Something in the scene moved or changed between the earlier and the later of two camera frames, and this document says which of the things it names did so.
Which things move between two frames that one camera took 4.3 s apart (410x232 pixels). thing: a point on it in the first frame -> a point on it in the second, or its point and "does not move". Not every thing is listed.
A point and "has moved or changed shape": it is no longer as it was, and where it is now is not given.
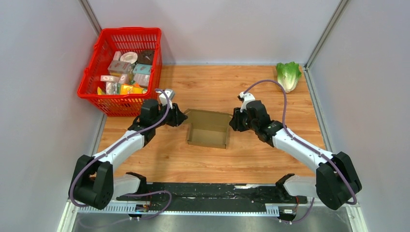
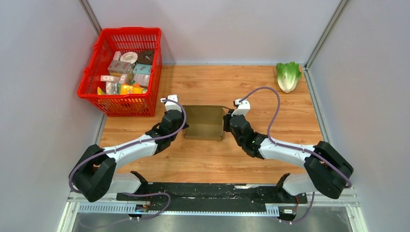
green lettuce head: (288, 74) does not move
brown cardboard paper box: (207, 128) has moved or changed shape
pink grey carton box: (120, 66) does not move
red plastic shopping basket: (121, 39) does not move
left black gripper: (177, 117) -> (182, 119)
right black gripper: (235, 123) -> (226, 119)
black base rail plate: (212, 194) does not move
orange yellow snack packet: (127, 89) does not move
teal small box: (142, 68) does not move
